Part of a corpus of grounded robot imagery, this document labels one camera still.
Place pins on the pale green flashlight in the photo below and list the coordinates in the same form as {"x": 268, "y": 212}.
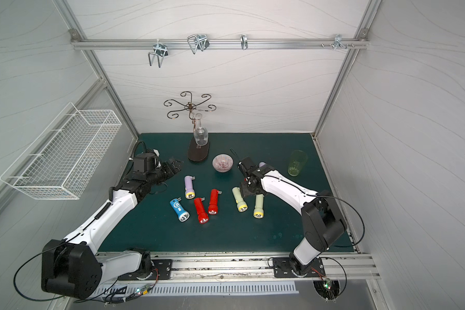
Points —
{"x": 258, "y": 208}
{"x": 240, "y": 202}

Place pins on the red flashlight middle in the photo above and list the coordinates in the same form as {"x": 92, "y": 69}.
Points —
{"x": 213, "y": 203}

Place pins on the red flashlight lower left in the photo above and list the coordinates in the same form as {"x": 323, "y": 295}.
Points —
{"x": 202, "y": 215}

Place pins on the green table mat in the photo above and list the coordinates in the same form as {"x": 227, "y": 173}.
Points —
{"x": 153, "y": 225}

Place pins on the purple flashlight left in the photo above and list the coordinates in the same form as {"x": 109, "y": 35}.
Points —
{"x": 189, "y": 189}

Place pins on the metal hook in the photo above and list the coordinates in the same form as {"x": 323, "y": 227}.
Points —
{"x": 244, "y": 42}
{"x": 198, "y": 42}
{"x": 160, "y": 51}
{"x": 338, "y": 43}

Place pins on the red flashlight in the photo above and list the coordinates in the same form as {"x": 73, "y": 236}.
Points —
{"x": 202, "y": 215}
{"x": 213, "y": 203}

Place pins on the pink patterned bowl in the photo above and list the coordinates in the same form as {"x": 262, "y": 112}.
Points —
{"x": 223, "y": 163}

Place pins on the clear wine glass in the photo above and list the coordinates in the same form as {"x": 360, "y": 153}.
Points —
{"x": 201, "y": 134}

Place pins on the blue flashlight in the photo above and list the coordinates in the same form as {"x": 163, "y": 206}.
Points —
{"x": 181, "y": 213}

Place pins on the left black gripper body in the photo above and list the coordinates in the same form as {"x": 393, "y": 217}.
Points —
{"x": 168, "y": 168}

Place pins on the aluminium cross rail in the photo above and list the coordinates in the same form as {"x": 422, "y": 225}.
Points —
{"x": 215, "y": 44}

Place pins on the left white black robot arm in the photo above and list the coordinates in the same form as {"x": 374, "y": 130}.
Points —
{"x": 70, "y": 267}

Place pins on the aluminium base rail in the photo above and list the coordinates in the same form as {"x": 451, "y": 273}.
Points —
{"x": 259, "y": 266}

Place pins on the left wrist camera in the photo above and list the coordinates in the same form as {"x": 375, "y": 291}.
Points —
{"x": 145, "y": 162}

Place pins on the green translucent cup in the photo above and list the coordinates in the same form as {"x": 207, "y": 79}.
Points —
{"x": 297, "y": 161}

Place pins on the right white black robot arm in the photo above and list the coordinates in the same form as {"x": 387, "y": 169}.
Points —
{"x": 322, "y": 220}

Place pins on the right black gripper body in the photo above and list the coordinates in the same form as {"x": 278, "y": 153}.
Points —
{"x": 246, "y": 168}

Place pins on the white wire basket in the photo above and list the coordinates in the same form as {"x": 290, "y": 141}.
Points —
{"x": 60, "y": 162}

